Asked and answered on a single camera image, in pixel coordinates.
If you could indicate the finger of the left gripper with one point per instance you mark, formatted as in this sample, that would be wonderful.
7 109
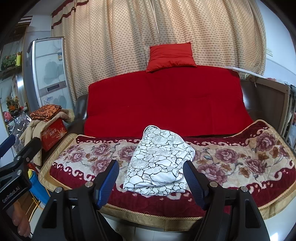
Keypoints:
7 144
23 158

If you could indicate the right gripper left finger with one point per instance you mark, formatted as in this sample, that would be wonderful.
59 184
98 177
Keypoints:
74 214

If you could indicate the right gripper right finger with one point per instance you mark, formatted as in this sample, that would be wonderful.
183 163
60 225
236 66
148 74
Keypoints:
230 214

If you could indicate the white black patterned coat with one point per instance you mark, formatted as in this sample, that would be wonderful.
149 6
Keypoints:
156 166

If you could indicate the person's left hand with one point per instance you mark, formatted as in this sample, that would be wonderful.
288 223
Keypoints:
19 219

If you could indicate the blue yellow plastic toy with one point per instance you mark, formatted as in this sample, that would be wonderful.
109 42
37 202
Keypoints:
37 189

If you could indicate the beige garment on box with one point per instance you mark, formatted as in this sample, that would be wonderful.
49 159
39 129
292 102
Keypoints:
36 127

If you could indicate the red gift box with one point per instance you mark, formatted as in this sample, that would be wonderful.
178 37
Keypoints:
53 133

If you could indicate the orange black folded cloth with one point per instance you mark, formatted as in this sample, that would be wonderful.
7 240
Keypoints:
46 112

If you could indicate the floral plush blanket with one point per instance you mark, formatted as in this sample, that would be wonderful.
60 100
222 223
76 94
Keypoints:
257 158

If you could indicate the dark leather sofa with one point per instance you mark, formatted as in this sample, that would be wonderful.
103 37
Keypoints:
78 113

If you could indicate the red sofa cover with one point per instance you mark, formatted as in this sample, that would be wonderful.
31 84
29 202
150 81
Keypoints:
189 101

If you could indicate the wooden baby crib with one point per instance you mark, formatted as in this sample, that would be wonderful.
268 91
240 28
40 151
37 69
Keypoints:
270 101

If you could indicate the dotted beige curtain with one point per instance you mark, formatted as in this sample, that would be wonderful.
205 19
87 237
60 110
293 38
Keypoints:
108 38

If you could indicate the white board on crib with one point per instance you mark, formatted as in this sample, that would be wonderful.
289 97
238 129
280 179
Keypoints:
243 70

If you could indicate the red cushion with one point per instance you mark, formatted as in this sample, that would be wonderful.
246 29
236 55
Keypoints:
170 55

